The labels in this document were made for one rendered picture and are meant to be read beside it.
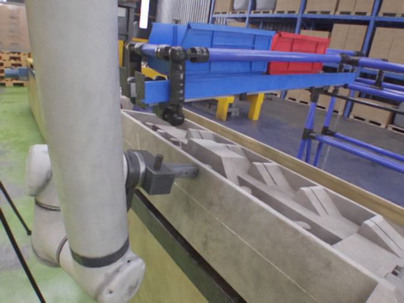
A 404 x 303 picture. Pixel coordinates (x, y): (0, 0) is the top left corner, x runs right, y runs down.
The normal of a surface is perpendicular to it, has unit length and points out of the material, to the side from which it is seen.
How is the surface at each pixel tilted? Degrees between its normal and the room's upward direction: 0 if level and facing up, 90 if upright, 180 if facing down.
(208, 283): 90
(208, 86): 90
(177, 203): 80
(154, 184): 90
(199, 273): 90
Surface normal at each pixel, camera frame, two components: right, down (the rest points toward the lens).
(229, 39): 0.60, 0.39
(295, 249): -0.75, -0.04
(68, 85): 0.19, 0.45
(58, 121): -0.08, 0.43
